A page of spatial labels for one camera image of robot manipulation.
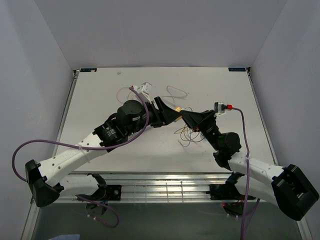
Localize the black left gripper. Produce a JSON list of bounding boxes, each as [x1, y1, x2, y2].
[[126, 97, 182, 137]]

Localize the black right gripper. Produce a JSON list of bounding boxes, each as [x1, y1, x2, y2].
[[179, 110, 221, 151]]

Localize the yellow charger cable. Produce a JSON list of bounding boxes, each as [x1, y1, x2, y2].
[[173, 106, 205, 144]]

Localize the white power strip cord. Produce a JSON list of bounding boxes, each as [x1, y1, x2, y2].
[[161, 85, 188, 106]]

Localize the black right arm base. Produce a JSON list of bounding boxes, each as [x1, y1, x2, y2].
[[205, 184, 245, 218]]

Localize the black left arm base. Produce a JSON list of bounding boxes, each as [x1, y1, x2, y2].
[[81, 184, 122, 217]]

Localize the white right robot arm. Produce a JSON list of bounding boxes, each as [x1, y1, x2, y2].
[[180, 110, 320, 221]]

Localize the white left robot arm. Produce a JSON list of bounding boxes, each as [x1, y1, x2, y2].
[[25, 97, 181, 207]]

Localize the blue right corner label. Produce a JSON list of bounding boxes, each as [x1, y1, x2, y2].
[[228, 67, 246, 72]]

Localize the blue corner label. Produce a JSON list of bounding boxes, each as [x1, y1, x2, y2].
[[228, 67, 246, 72], [80, 68, 97, 73]]

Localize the blue left corner label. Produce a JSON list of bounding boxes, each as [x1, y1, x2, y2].
[[80, 68, 97, 73]]

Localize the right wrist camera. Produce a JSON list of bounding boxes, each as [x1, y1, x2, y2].
[[214, 102, 233, 117]]

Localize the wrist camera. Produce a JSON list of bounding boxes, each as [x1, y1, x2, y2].
[[136, 81, 153, 97], [214, 102, 233, 117]]

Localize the aluminium rail frame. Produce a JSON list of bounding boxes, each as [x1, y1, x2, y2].
[[20, 67, 313, 240]]

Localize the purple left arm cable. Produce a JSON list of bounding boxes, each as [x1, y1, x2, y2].
[[11, 86, 151, 229]]

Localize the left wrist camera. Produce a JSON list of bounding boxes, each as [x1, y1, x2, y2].
[[136, 81, 153, 97]]

